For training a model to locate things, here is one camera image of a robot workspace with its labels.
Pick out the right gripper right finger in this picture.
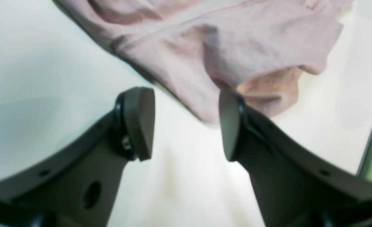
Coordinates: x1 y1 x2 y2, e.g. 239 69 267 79
219 89 372 227

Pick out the mauve pink t-shirt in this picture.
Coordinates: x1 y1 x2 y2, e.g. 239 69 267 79
55 0 353 124

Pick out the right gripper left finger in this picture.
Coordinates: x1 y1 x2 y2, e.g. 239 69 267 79
0 87 155 227

